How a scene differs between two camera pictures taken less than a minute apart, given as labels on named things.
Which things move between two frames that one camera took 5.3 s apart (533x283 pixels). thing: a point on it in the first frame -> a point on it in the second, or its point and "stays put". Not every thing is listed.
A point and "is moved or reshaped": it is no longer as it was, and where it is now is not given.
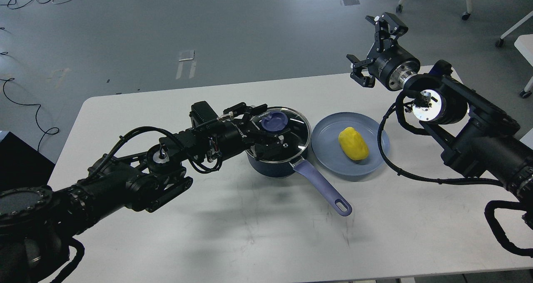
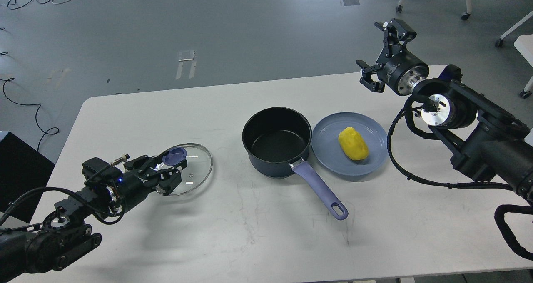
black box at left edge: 21,165 stays put
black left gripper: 235,136 -> 134,186
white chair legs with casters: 466,16 stays put
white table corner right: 524,43 stays put
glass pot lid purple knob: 275,120 is moved or reshaped
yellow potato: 352,144 stays put
